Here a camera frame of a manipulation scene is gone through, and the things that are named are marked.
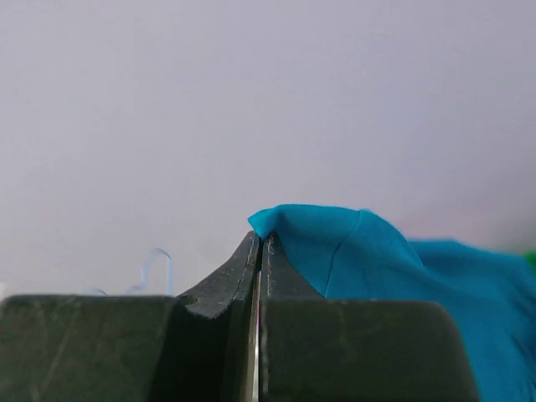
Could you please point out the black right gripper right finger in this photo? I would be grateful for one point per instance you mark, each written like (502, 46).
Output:
(318, 349)

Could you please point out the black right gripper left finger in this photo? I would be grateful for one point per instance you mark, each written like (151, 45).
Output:
(126, 348)

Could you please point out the blue t shirt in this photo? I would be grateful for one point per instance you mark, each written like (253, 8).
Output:
(355, 254)

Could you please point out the green plastic bin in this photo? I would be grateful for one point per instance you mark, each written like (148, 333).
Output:
(531, 256)

